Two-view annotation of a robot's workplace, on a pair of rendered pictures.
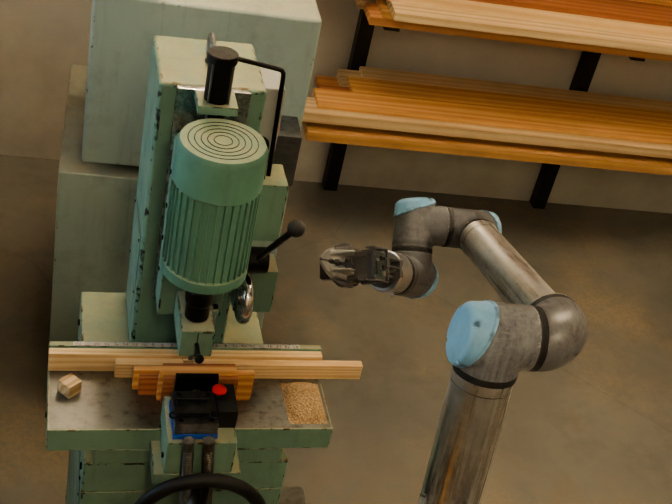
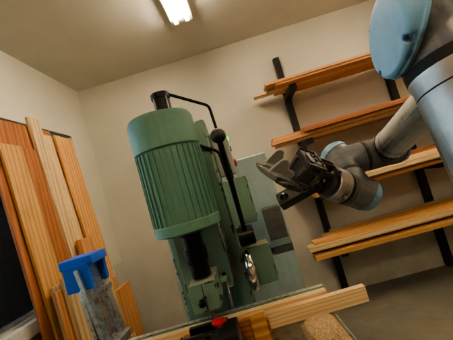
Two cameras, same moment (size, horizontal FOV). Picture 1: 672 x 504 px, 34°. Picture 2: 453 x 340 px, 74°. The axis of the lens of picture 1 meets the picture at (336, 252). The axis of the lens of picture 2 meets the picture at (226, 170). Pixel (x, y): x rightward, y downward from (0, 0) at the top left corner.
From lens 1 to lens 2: 1.66 m
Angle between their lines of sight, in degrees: 42
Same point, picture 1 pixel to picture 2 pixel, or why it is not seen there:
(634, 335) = not seen: outside the picture
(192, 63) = not seen: hidden behind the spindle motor
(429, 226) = (349, 152)
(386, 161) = (365, 270)
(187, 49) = not seen: hidden behind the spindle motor
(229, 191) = (160, 132)
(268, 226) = (245, 210)
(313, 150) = (330, 277)
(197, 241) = (157, 188)
